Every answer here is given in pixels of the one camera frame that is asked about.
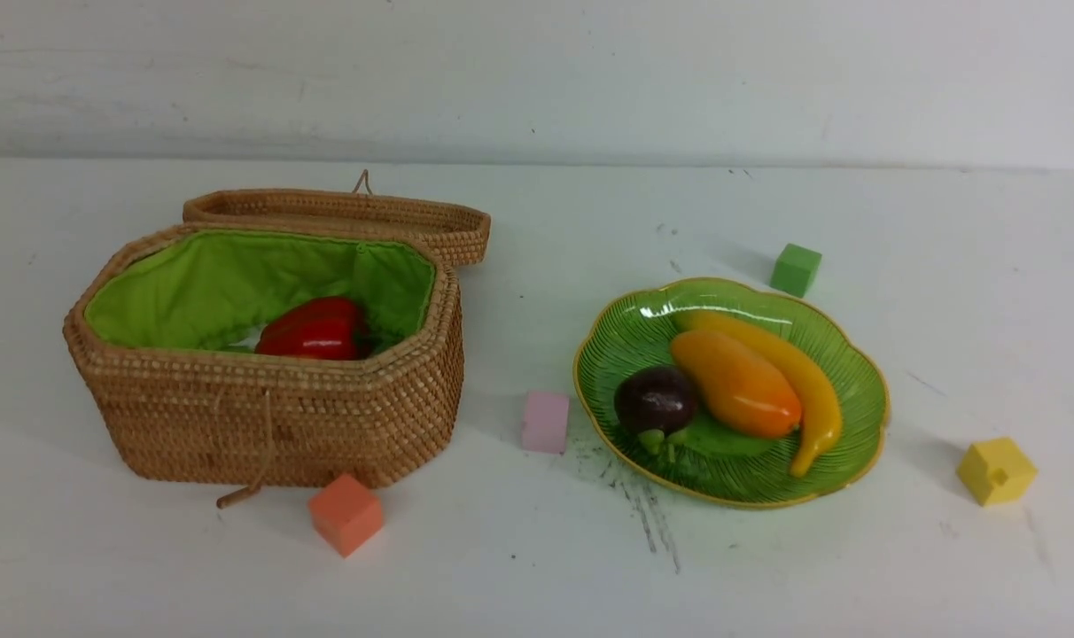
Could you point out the purple toy mangosteen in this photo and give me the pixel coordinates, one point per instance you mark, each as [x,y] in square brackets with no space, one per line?
[657,405]

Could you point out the orange yellow toy mango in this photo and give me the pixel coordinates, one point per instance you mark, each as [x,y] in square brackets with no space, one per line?
[738,386]

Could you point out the red toy bell pepper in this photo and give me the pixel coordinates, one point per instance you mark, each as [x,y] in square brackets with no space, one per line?
[331,328]

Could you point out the yellow toy banana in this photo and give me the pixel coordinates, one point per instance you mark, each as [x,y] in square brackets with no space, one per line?
[823,424]

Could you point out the pink foam cube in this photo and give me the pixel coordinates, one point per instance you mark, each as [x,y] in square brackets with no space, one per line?
[545,423]

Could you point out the woven wicker basket lid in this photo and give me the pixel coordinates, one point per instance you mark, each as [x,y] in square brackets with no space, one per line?
[457,235]

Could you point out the green glass leaf plate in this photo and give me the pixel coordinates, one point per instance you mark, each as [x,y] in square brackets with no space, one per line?
[714,464]

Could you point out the green foam cube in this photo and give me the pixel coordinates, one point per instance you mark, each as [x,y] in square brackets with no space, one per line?
[795,270]

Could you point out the orange foam cube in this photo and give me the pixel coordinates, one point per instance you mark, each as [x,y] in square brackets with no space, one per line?
[346,514]

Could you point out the woven wicker basket green lining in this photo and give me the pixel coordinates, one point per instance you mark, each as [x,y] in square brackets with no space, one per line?
[156,339]

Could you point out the yellow foam cube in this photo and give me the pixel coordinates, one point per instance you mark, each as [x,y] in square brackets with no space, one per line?
[996,471]

